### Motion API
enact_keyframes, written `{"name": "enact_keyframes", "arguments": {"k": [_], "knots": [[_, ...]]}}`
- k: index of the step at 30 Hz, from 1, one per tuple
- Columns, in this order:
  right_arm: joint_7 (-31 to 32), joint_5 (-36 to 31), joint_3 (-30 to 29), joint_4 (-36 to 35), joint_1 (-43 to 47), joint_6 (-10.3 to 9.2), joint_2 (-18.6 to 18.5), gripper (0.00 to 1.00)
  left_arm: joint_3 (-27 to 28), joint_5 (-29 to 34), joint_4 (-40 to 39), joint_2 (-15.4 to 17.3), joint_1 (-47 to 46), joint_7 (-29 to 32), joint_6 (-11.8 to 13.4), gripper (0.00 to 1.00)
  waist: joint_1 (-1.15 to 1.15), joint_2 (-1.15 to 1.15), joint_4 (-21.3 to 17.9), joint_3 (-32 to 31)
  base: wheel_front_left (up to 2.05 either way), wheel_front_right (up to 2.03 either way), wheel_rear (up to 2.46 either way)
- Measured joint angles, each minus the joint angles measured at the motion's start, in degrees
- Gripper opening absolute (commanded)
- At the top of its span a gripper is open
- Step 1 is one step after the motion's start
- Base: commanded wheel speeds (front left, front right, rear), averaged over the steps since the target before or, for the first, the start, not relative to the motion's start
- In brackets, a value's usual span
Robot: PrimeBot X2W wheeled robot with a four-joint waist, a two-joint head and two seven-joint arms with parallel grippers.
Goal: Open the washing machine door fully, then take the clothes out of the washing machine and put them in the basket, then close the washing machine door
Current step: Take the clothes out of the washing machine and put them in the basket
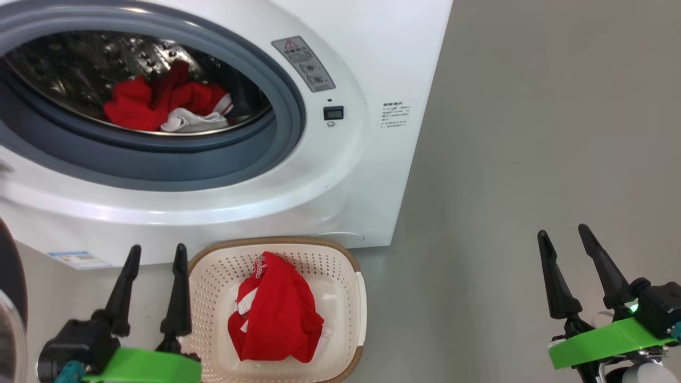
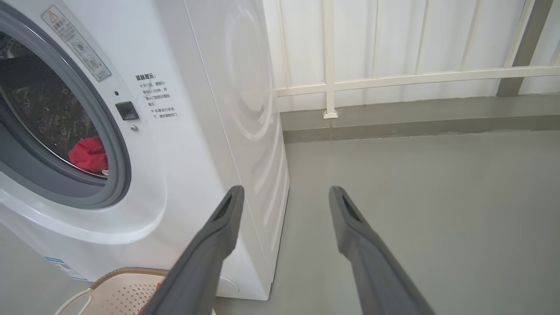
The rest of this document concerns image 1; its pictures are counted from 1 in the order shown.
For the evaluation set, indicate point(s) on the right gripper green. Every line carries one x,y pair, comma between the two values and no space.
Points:
601,343

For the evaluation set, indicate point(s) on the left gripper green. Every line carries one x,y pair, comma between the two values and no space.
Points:
149,368

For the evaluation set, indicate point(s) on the red garment with white stripes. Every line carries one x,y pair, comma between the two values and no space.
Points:
282,314

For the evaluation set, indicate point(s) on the dark round glass machine door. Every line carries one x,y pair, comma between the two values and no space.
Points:
10,287

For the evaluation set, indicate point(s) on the red garment with white collar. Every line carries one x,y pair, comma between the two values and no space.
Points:
138,106

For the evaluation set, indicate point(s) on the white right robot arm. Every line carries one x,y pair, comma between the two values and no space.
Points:
646,374

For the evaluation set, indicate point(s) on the cream perforated laundry basket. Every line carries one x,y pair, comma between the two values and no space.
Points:
213,287

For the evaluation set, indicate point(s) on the grey rubber door seal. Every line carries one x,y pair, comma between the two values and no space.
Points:
159,166

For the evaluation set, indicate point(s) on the white washing machine body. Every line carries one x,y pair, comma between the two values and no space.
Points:
372,175

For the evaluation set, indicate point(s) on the steel washing drum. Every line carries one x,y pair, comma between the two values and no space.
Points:
64,69

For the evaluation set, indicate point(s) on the black door latch slot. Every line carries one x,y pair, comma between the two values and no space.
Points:
333,113

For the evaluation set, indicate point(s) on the blue energy label sticker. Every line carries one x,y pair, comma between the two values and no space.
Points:
80,259

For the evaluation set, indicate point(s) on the round white filter cover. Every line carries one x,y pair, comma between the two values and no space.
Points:
340,237

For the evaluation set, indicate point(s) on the printed text notice label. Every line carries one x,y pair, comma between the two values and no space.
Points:
395,115

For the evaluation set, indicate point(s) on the grey warning label sticker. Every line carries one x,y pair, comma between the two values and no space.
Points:
304,64

